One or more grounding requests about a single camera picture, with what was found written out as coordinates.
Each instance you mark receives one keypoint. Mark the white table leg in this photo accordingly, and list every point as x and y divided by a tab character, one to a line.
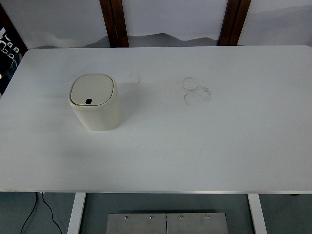
76	214
257	214

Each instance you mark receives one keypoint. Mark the white mountain print screen panel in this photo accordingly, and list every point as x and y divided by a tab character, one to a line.
280	19
61	19
175	17

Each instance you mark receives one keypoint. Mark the black item with white print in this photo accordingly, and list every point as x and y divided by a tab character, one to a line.
7	63

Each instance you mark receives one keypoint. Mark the cream plastic trash bin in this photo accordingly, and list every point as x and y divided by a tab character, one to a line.
97	117

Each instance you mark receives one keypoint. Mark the grey metal plate with screws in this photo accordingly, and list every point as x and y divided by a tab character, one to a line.
146	225

